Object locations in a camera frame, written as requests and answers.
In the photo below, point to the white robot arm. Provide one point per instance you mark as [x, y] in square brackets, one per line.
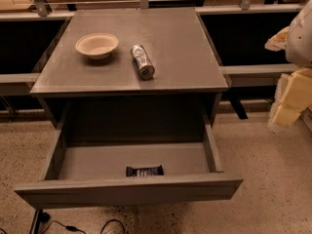
[296, 41]

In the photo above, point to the white paper bowl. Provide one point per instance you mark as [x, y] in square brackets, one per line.
[97, 45]

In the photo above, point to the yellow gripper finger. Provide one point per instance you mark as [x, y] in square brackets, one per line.
[298, 93]
[284, 117]

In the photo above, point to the dark rxbar blueberry wrapper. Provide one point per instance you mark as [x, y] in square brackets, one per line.
[151, 171]

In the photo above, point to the black power adapter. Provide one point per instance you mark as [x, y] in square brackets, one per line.
[39, 217]

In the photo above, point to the open grey top drawer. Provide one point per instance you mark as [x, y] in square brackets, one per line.
[98, 139]

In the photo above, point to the grey drawer cabinet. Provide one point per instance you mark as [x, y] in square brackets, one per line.
[174, 39]

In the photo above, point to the silver blue drink can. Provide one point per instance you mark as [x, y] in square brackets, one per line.
[142, 62]

